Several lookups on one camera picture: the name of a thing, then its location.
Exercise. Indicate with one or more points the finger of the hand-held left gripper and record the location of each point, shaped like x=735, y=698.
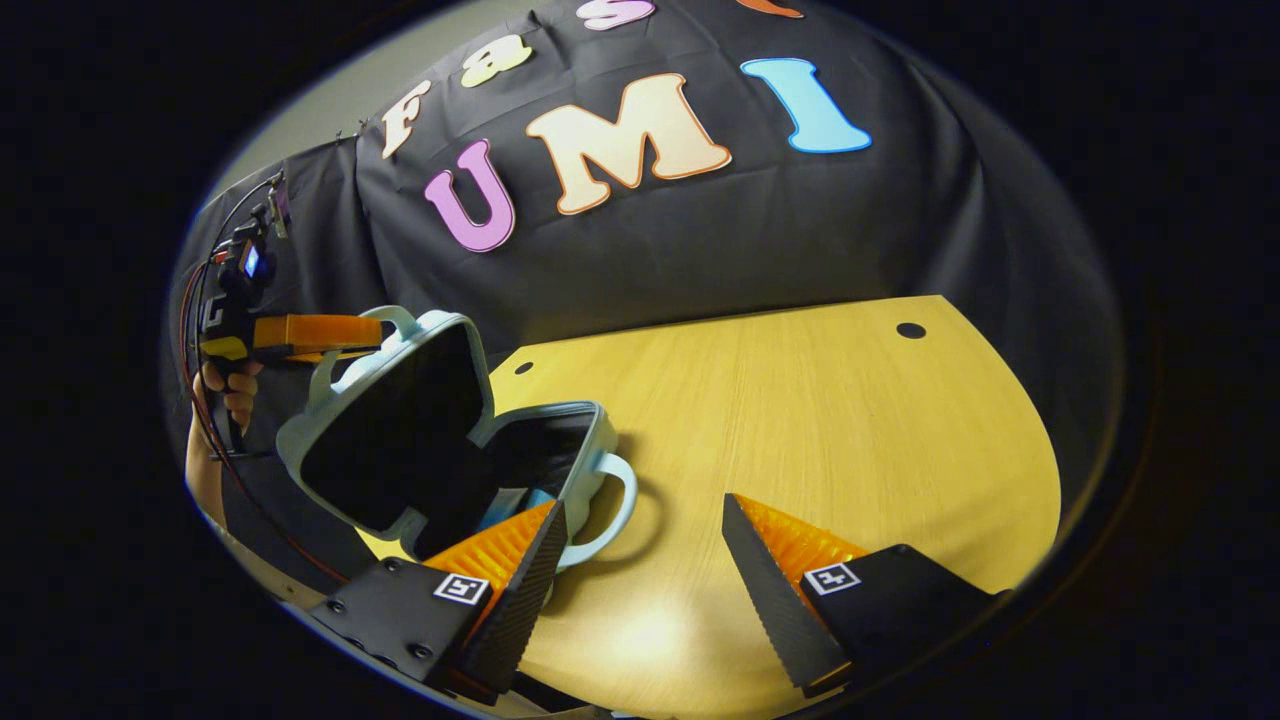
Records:
x=330, y=355
x=320, y=330

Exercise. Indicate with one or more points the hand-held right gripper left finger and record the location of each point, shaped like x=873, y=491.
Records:
x=525, y=610

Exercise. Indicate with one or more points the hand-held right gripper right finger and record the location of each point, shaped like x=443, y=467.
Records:
x=775, y=610

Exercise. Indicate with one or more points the light blue suitcase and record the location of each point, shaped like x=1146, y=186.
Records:
x=390, y=440

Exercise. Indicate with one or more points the blue capped teal bottle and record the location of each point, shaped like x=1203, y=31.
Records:
x=535, y=500

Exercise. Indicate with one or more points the black backdrop cloth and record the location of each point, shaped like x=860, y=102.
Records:
x=760, y=230

